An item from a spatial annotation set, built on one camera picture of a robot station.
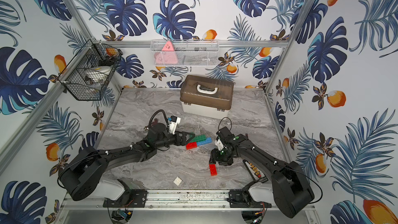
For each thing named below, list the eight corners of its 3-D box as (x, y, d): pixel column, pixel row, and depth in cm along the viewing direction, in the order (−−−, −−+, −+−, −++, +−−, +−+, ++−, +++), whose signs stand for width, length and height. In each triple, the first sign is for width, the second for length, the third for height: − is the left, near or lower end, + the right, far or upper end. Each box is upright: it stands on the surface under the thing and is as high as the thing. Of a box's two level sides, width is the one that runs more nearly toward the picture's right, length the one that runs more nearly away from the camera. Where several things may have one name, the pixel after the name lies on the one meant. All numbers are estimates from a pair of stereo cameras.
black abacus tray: (238, 165, 87) (239, 164, 85) (243, 160, 89) (244, 158, 87) (262, 186, 80) (264, 185, 78) (267, 180, 82) (268, 178, 80)
